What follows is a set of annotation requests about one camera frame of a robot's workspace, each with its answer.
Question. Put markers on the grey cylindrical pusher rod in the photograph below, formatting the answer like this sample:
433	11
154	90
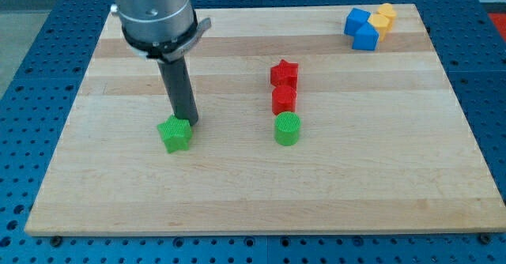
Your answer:
178	87

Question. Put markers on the green star block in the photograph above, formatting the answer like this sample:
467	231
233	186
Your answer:
175	134

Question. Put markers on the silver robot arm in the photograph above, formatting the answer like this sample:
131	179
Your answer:
165	31

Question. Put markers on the red star block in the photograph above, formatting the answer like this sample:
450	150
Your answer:
284	73

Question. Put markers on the red cylinder block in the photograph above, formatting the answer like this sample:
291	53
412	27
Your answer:
283	99

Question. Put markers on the green cylinder block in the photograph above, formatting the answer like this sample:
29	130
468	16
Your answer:
287	128

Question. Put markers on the blue cube block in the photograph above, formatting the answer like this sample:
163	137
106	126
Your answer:
355	19

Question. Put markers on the blue pentagon block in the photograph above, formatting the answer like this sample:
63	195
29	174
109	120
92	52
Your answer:
366	38

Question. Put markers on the yellow hexagon block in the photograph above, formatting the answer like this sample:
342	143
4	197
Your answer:
381	24

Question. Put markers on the yellow heart block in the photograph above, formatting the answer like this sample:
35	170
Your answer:
388	10

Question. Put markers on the wooden board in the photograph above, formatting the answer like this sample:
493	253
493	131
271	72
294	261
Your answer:
384	146

